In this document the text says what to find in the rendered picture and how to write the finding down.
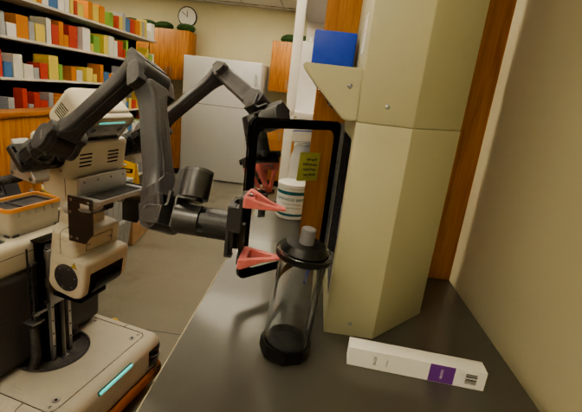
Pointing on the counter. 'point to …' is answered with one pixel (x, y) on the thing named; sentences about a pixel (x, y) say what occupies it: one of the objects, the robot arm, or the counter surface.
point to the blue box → (334, 48)
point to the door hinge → (334, 183)
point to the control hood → (338, 86)
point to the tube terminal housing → (402, 144)
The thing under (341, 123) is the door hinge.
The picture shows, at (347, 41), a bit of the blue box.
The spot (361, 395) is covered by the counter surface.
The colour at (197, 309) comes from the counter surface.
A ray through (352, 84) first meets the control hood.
